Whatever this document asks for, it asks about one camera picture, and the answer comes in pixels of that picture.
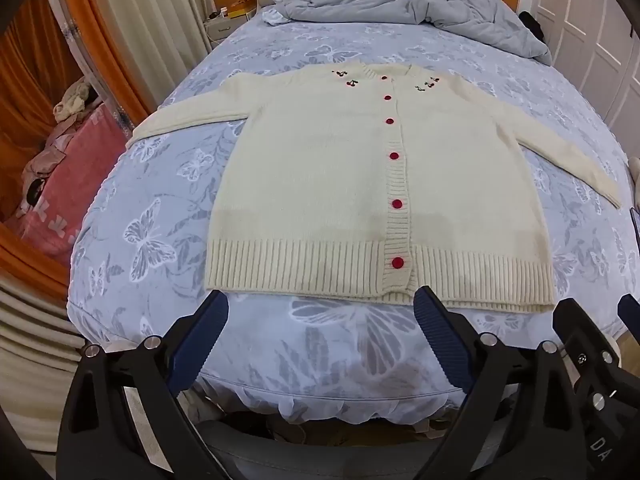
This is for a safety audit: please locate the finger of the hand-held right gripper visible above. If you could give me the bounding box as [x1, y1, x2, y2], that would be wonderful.
[551, 297, 623, 391]
[616, 292, 640, 333]

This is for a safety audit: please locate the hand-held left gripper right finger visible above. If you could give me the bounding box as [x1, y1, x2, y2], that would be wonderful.
[412, 285, 596, 480]

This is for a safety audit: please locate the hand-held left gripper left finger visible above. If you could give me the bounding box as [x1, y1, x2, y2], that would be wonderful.
[55, 289, 231, 480]

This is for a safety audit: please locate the cream knit cardigan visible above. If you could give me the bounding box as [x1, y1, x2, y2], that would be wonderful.
[125, 60, 623, 316]

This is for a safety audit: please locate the pile of beige clothes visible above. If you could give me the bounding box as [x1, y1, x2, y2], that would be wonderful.
[20, 77, 106, 211]

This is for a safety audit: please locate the butterfly print bed sheet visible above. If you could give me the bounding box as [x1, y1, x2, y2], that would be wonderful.
[65, 5, 640, 426]

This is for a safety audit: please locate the cream pleated curtain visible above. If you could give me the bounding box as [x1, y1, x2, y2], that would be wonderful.
[0, 280, 101, 461]
[85, 0, 216, 111]

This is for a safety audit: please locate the pink blanket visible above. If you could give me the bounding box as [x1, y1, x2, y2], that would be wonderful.
[5, 105, 136, 266]

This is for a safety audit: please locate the white wardrobe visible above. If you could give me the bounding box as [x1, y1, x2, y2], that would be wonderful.
[520, 0, 640, 126]

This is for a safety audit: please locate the black bag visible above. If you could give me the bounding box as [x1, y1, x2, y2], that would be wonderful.
[517, 10, 546, 41]

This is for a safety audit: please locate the white nightstand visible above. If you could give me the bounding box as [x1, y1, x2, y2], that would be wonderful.
[202, 7, 251, 52]

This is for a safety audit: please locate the orange curtain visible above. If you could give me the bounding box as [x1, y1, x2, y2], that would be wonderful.
[0, 0, 151, 301]

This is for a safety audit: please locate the white pillow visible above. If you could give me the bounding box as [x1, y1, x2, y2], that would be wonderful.
[260, 5, 292, 27]

